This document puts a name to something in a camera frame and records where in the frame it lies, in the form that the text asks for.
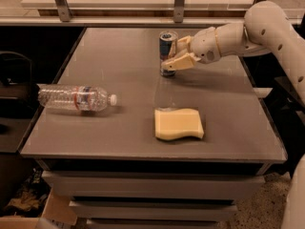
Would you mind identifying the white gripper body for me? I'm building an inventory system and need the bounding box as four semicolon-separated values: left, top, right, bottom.
190;27;220;64

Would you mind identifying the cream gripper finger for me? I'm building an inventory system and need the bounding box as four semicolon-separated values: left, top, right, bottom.
161;52;200;71
168;35;193;58

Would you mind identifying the red bull can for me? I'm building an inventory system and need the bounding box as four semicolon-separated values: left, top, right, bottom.
159;31;178;63

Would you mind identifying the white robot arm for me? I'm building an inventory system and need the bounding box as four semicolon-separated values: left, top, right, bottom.
161;1;305;229

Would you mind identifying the clear plastic water bottle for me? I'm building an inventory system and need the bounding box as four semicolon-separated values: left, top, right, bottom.
38;84;117;112

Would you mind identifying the yellow sponge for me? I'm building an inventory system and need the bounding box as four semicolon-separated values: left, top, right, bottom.
154;109;204;140

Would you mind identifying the grey drawer cabinet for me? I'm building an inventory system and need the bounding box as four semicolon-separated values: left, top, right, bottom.
40;158;270;229

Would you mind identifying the cardboard box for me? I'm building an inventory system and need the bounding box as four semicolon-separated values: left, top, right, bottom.
0;188;79;229

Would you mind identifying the middle metal bracket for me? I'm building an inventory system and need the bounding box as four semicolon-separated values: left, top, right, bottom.
173;0;185;23

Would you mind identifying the left metal bracket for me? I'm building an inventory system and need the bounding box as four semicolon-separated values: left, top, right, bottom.
54;0;71;22

